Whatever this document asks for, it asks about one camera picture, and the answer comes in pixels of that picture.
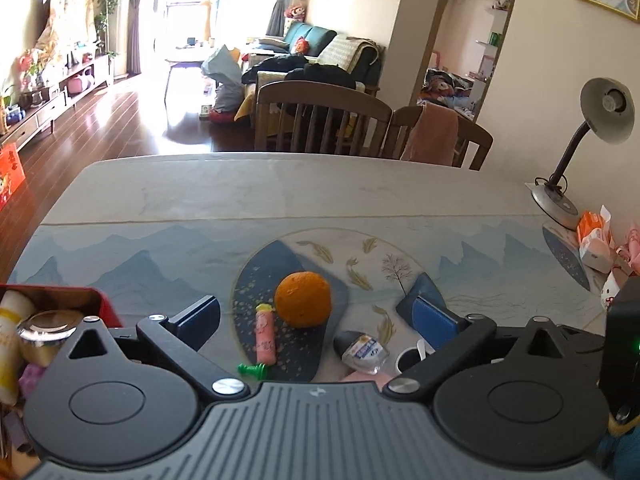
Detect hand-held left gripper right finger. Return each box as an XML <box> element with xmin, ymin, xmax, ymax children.
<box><xmin>381</xmin><ymin>294</ymin><xmax>577</xmax><ymax>404</ymax></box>

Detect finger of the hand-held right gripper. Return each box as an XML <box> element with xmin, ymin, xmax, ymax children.
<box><xmin>557</xmin><ymin>324</ymin><xmax>607</xmax><ymax>357</ymax></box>

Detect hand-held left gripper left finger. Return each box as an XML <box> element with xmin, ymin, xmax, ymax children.
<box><xmin>65</xmin><ymin>294</ymin><xmax>251</xmax><ymax>404</ymax></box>

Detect white sunglasses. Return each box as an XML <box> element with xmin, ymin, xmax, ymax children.
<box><xmin>395</xmin><ymin>338</ymin><xmax>436</xmax><ymax>379</ymax></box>

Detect pink tube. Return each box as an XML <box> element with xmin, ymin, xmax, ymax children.
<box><xmin>255</xmin><ymin>303</ymin><xmax>278</xmax><ymax>365</ymax></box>

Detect clear hand sanitizer bottle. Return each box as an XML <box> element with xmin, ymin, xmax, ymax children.
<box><xmin>333</xmin><ymin>331</ymin><xmax>390</xmax><ymax>375</ymax></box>

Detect red tin box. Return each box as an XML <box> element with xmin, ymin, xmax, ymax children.
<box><xmin>0</xmin><ymin>283</ymin><xmax>125</xmax><ymax>466</ymax></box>

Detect orange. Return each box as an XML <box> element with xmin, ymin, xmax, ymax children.
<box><xmin>274</xmin><ymin>271</ymin><xmax>333</xmax><ymax>330</ymax></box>

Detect white bottle yellow label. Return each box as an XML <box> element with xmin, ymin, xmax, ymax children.
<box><xmin>0</xmin><ymin>290</ymin><xmax>40</xmax><ymax>407</ymax></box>

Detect blue mountain print table mat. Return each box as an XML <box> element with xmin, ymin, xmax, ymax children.
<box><xmin>7</xmin><ymin>222</ymin><xmax>609</xmax><ymax>386</ymax></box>

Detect tissue pack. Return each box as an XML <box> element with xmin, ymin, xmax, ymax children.
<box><xmin>576</xmin><ymin>206</ymin><xmax>617</xmax><ymax>274</ymax></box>

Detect pink gift bag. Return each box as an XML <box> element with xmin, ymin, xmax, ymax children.
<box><xmin>616</xmin><ymin>227</ymin><xmax>640</xmax><ymax>277</ymax></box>

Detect wooden dining chair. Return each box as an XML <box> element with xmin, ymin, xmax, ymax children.
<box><xmin>382</xmin><ymin>105</ymin><xmax>495</xmax><ymax>171</ymax></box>
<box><xmin>254</xmin><ymin>80</ymin><xmax>394</xmax><ymax>156</ymax></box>

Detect pink towel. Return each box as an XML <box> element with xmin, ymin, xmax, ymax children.
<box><xmin>400</xmin><ymin>103</ymin><xmax>460</xmax><ymax>167</ymax></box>

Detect grey desk lamp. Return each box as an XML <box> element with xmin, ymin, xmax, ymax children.
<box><xmin>530</xmin><ymin>77</ymin><xmax>637</xmax><ymax>231</ymax></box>

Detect colourful bedding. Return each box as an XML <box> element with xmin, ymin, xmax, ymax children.
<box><xmin>422</xmin><ymin>70</ymin><xmax>476</xmax><ymax>111</ymax></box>

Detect orange gift box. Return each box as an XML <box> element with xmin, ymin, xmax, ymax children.
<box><xmin>0</xmin><ymin>142</ymin><xmax>26</xmax><ymax>211</ymax></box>

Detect blue white bag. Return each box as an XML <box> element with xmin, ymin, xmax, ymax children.
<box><xmin>201</xmin><ymin>44</ymin><xmax>244</xmax><ymax>114</ymax></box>

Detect wooden tv cabinet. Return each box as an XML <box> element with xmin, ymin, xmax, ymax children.
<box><xmin>0</xmin><ymin>54</ymin><xmax>115</xmax><ymax>154</ymax></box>

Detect coffee table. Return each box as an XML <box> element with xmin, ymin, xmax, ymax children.
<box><xmin>164</xmin><ymin>42</ymin><xmax>221</xmax><ymax>69</ymax></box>

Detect black jacket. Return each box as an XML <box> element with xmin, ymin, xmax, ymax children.
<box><xmin>241</xmin><ymin>55</ymin><xmax>357</xmax><ymax>91</ymax></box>

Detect white checked throw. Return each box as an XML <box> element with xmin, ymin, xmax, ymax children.
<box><xmin>317</xmin><ymin>35</ymin><xmax>374</xmax><ymax>74</ymax></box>

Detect pink flower arrangement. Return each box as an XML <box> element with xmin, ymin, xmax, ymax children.
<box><xmin>17</xmin><ymin>50</ymin><xmax>44</xmax><ymax>94</ymax></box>

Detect teal sofa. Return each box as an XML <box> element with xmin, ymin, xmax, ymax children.
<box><xmin>245</xmin><ymin>21</ymin><xmax>384</xmax><ymax>97</ymax></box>

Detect white standing air conditioner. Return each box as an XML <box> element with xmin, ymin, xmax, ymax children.
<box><xmin>109</xmin><ymin>0</ymin><xmax>132</xmax><ymax>80</ymax></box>

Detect green potted plant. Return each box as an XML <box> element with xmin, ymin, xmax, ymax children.
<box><xmin>95</xmin><ymin>0</ymin><xmax>121</xmax><ymax>59</ymax></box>

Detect cloth covered television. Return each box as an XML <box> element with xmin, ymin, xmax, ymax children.
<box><xmin>35</xmin><ymin>0</ymin><xmax>99</xmax><ymax>62</ymax></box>

